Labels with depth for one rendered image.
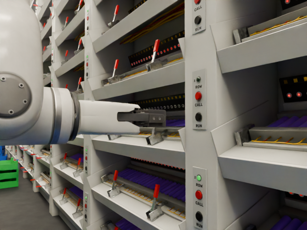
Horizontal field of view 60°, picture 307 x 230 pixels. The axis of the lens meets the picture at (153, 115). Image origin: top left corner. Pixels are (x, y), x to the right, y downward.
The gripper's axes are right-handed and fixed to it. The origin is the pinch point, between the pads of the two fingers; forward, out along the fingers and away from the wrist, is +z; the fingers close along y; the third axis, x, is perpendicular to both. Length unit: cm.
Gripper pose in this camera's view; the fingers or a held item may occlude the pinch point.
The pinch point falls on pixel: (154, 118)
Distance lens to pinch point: 48.8
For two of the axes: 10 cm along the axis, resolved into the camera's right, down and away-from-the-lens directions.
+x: 0.1, -10.0, 0.4
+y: 5.3, -0.3, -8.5
